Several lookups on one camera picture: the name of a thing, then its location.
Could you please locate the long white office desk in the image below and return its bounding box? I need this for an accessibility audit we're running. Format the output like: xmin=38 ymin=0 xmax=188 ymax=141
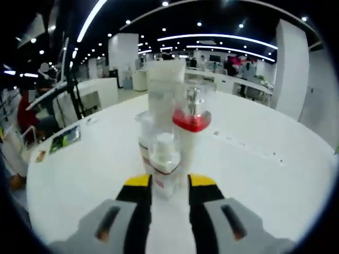
xmin=185 ymin=67 xmax=274 ymax=102

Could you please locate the clear square skincare bottle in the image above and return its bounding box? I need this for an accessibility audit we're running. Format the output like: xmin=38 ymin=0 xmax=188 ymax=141
xmin=134 ymin=111 xmax=183 ymax=199

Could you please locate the dark printed skincare sachet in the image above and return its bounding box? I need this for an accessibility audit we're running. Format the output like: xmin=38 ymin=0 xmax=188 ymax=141
xmin=49 ymin=125 xmax=82 ymax=155

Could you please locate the curved ceiling light strip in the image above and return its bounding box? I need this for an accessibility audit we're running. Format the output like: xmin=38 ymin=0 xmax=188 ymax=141
xmin=76 ymin=0 xmax=107 ymax=43

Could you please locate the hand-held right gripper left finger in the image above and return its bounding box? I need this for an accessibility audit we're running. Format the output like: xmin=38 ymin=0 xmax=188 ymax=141
xmin=50 ymin=174 xmax=154 ymax=254

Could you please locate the white corner desk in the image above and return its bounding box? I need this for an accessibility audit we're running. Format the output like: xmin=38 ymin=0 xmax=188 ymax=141
xmin=52 ymin=77 xmax=119 ymax=120

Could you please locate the white skincare tube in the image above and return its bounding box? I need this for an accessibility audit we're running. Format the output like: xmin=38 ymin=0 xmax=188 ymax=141
xmin=146 ymin=59 xmax=186 ymax=138

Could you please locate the black tripod stand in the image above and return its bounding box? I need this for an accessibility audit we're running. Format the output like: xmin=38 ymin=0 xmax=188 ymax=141
xmin=61 ymin=37 xmax=86 ymax=122

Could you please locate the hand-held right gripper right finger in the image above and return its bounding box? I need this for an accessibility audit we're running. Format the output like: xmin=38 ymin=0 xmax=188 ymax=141
xmin=187 ymin=174 xmax=299 ymax=254

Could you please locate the red collar white skincare bottle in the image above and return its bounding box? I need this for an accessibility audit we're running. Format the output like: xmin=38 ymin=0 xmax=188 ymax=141
xmin=172 ymin=81 xmax=212 ymax=175

